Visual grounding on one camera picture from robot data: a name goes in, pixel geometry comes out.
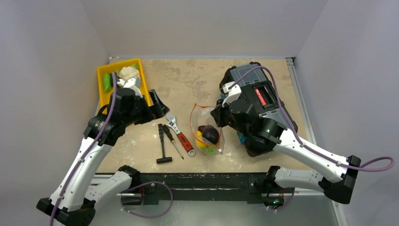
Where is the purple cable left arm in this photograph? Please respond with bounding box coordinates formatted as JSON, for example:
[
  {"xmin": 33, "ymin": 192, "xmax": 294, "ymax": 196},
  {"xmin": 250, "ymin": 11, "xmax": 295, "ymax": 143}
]
[{"xmin": 49, "ymin": 72, "xmax": 119, "ymax": 226}]

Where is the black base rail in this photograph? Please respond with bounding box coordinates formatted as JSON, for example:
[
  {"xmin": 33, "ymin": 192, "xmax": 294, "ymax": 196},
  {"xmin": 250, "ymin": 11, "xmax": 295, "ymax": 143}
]
[{"xmin": 118, "ymin": 172, "xmax": 295, "ymax": 207}]

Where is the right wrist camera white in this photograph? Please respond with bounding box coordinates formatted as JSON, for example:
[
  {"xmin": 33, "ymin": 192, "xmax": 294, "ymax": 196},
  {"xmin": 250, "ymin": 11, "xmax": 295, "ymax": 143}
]
[{"xmin": 222, "ymin": 81, "xmax": 241, "ymax": 107}]

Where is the black yellow screwdriver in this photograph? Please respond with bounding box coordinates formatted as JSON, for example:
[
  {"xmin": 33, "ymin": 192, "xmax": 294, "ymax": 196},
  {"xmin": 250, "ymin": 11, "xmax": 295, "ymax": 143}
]
[{"xmin": 162, "ymin": 124, "xmax": 184, "ymax": 160}]

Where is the black toolbox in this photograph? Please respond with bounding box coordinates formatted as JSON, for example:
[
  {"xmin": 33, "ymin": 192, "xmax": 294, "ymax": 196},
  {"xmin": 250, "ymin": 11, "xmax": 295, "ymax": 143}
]
[{"xmin": 219, "ymin": 62, "xmax": 298, "ymax": 157}]

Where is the bright green cabbage toy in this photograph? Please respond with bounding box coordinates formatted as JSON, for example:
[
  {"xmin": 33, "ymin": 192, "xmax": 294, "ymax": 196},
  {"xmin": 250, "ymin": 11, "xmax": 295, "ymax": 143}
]
[{"xmin": 204, "ymin": 146, "xmax": 219, "ymax": 155}]

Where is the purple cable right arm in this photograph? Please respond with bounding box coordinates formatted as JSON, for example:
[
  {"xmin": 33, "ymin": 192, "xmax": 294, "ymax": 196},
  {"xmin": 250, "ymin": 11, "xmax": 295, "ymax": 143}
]
[{"xmin": 229, "ymin": 65, "xmax": 395, "ymax": 173}]

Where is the small dark red toy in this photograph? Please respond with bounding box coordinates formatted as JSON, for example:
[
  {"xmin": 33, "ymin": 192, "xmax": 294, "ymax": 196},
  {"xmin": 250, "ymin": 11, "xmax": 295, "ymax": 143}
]
[{"xmin": 198, "ymin": 125, "xmax": 205, "ymax": 132}]

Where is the yellow corn toy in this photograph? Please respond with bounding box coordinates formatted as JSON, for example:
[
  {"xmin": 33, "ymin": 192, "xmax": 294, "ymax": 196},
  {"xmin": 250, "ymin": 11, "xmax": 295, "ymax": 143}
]
[{"xmin": 196, "ymin": 130, "xmax": 207, "ymax": 149}]

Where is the aluminium frame rail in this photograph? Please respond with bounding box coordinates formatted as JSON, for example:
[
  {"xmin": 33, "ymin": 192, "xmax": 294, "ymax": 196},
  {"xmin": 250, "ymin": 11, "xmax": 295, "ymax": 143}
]
[{"xmin": 64, "ymin": 57, "xmax": 349, "ymax": 226}]

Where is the white cauliflower toy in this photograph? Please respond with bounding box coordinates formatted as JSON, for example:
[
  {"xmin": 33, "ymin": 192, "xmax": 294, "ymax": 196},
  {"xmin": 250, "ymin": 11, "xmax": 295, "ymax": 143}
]
[{"xmin": 118, "ymin": 66, "xmax": 140, "ymax": 81}]

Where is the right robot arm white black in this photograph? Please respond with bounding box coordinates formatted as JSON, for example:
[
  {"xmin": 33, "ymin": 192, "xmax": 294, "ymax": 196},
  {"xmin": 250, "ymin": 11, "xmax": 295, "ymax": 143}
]
[{"xmin": 210, "ymin": 99, "xmax": 361, "ymax": 204}]

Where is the clear zip top bag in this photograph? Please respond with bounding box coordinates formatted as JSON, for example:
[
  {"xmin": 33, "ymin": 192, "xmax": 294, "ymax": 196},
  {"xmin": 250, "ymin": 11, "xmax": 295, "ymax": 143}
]
[{"xmin": 190, "ymin": 104, "xmax": 224, "ymax": 155}]

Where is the black T-handle tool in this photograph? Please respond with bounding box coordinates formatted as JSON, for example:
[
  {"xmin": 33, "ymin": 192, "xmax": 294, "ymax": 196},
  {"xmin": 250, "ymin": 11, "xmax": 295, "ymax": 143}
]
[{"xmin": 156, "ymin": 124, "xmax": 173, "ymax": 164}]

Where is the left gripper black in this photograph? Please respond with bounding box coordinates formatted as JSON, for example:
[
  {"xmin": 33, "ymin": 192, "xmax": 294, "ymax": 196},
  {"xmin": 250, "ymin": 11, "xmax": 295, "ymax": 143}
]
[{"xmin": 123, "ymin": 89, "xmax": 168, "ymax": 127}]

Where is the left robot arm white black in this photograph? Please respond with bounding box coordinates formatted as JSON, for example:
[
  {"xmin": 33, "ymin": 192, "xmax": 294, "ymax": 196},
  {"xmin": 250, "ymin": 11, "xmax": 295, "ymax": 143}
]
[{"xmin": 36, "ymin": 88, "xmax": 169, "ymax": 226}]

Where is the yellow plastic tray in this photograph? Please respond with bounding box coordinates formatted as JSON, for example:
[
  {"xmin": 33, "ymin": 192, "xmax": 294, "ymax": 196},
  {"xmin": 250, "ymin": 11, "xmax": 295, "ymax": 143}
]
[{"xmin": 97, "ymin": 58, "xmax": 152, "ymax": 107}]

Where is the green pepper toy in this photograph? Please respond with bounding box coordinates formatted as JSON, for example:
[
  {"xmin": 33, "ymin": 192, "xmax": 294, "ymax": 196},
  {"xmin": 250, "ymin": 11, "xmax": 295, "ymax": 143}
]
[{"xmin": 103, "ymin": 73, "xmax": 113, "ymax": 93}]

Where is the purple eggplant toy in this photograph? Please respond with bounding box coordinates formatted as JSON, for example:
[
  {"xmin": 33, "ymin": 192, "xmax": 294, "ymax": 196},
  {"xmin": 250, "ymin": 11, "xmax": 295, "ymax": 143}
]
[{"xmin": 202, "ymin": 125, "xmax": 219, "ymax": 145}]

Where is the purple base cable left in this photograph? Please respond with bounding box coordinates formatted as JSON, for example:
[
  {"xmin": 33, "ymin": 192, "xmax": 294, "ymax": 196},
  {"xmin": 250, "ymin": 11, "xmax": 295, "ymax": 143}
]
[{"xmin": 120, "ymin": 182, "xmax": 173, "ymax": 219}]

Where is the red adjustable wrench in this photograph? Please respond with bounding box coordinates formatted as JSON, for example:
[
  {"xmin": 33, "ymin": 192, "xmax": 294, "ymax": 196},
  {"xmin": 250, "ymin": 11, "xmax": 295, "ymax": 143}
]
[{"xmin": 166, "ymin": 113, "xmax": 196, "ymax": 157}]

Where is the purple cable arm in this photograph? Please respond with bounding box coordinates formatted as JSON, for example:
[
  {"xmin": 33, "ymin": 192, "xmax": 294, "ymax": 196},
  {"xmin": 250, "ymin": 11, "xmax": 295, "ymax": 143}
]
[
  {"xmin": 229, "ymin": 65, "xmax": 395, "ymax": 173},
  {"xmin": 49, "ymin": 72, "xmax": 119, "ymax": 226}
]

